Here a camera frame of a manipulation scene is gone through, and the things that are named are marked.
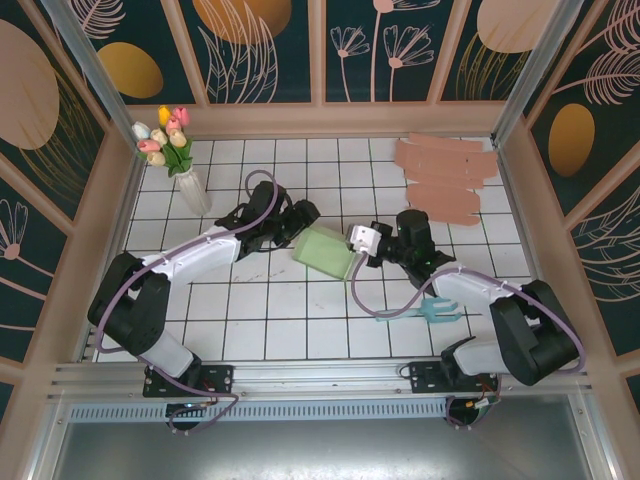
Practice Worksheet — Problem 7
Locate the aluminium mounting rail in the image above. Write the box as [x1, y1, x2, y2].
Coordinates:
[47, 353, 594, 405]

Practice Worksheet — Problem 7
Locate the white ribbed vase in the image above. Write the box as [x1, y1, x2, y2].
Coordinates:
[174, 168, 212, 217]

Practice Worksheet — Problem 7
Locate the green paper box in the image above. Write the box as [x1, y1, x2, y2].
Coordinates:
[292, 224, 359, 283]

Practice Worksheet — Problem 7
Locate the aluminium frame post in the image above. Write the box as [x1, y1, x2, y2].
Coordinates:
[490, 0, 587, 149]
[40, 0, 135, 146]

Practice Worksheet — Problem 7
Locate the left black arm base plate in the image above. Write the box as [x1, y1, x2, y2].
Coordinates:
[142, 363, 236, 399]

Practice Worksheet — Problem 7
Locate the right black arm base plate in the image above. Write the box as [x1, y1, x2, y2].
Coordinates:
[409, 357, 501, 396]

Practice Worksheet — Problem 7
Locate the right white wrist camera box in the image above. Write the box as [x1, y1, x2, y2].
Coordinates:
[346, 223, 385, 257]

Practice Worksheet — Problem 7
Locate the light blue toy rake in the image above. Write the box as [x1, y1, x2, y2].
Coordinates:
[374, 297, 462, 325]

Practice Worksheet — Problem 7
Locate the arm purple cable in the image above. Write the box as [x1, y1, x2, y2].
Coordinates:
[349, 252, 587, 431]
[94, 169, 279, 435]

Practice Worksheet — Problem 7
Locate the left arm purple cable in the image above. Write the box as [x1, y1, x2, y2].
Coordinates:
[94, 169, 279, 435]

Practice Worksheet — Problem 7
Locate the slotted grey cable duct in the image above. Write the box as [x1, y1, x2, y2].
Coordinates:
[67, 397, 451, 424]

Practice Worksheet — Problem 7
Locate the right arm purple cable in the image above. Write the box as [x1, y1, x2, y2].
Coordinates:
[349, 252, 587, 431]

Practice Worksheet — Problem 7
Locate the artificial tulip bouquet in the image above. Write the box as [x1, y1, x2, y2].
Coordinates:
[131, 103, 195, 177]

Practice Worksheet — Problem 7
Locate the grey metal sheet panel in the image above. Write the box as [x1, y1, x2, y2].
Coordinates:
[14, 394, 621, 480]

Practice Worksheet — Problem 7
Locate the pink paper box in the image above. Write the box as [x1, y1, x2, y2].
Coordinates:
[393, 132, 500, 229]

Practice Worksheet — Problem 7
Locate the base wiring bundle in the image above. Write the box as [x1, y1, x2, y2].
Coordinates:
[446, 384, 501, 430]
[167, 397, 219, 436]

